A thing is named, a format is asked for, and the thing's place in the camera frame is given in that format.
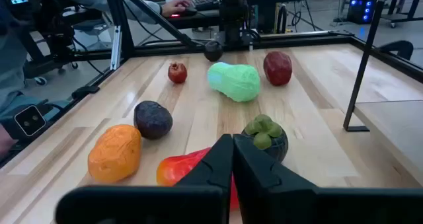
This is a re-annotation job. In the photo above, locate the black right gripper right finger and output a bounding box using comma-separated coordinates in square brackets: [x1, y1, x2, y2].
[232, 133, 423, 224]

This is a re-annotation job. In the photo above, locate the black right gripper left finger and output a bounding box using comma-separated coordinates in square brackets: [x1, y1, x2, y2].
[54, 133, 234, 224]

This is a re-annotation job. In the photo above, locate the red bell pepper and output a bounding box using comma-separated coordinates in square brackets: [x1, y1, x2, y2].
[156, 147, 240, 212]

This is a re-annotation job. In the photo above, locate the dark maroon round fruit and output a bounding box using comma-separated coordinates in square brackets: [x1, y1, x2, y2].
[203, 40, 224, 62]

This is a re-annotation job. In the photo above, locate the light green cabbage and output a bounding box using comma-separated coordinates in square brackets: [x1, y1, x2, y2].
[207, 61, 262, 103]

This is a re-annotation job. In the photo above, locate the dark red apple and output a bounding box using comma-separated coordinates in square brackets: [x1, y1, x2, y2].
[263, 50, 293, 87]

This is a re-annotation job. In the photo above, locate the dark purple avocado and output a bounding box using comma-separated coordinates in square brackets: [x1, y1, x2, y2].
[134, 100, 174, 140]

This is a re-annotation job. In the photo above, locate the small red pomegranate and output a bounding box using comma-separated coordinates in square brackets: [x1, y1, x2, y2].
[167, 62, 188, 85]

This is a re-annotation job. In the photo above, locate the orange wrinkled fruit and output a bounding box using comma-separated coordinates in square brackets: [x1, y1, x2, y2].
[87, 124, 142, 184]

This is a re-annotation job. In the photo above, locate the black keyboard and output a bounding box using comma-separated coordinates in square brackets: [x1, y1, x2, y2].
[190, 0, 221, 12]

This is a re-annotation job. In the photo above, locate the black computer desk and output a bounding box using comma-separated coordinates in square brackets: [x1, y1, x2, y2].
[165, 0, 318, 32]

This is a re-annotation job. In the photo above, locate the black computer mouse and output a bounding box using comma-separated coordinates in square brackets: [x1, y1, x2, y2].
[170, 6, 198, 19]

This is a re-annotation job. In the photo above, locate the person's hand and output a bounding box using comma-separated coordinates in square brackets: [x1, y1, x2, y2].
[161, 0, 192, 19]

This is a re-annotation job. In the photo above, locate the computer tower with blue lights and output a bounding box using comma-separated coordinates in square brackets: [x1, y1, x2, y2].
[346, 0, 378, 25]

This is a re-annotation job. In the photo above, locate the raised wooden shelf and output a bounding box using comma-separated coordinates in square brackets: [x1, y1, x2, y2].
[353, 100, 423, 187]

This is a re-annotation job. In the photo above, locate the black table clamp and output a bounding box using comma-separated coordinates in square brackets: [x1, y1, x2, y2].
[71, 85, 100, 101]

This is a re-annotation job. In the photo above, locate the black chair backrest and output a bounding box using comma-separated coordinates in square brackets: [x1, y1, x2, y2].
[377, 40, 414, 61]

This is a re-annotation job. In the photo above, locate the black wheeled cart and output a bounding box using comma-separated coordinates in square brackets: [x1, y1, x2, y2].
[379, 0, 423, 29]

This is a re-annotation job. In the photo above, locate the black office chair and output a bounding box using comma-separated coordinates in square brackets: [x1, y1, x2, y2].
[3, 0, 115, 86]

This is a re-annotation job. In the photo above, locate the person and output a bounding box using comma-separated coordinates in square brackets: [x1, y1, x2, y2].
[0, 0, 163, 159]

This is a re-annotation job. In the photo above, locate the black metal table frame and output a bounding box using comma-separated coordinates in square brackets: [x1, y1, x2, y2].
[0, 0, 423, 168]

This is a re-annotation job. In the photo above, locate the silver aluminium bracket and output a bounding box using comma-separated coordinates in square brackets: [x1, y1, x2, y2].
[110, 25, 123, 71]

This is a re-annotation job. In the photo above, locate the black upright shelf post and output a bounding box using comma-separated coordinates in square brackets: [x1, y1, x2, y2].
[342, 0, 423, 133]

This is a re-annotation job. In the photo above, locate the black table-level camera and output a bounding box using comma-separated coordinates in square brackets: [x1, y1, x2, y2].
[9, 104, 54, 139]

